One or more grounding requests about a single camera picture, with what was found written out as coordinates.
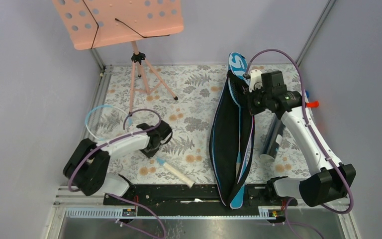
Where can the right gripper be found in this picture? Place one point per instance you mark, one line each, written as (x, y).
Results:
(249, 94)

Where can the pink music stand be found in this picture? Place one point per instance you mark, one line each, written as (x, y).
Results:
(99, 23)

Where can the blue racket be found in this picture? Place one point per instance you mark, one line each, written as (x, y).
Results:
(114, 130)
(237, 88)

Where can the blue racket cover bag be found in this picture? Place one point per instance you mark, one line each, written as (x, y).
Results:
(223, 148)

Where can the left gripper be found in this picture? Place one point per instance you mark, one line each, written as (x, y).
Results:
(150, 154)

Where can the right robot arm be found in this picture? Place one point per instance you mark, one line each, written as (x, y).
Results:
(329, 184)

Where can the black shuttlecock tube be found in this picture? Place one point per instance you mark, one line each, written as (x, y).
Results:
(273, 140)

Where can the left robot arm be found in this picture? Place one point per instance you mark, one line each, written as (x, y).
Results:
(87, 171)

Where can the red clip on wall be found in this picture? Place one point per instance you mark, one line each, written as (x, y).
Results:
(314, 104)

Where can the black front rail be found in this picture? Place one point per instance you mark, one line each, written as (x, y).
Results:
(176, 200)

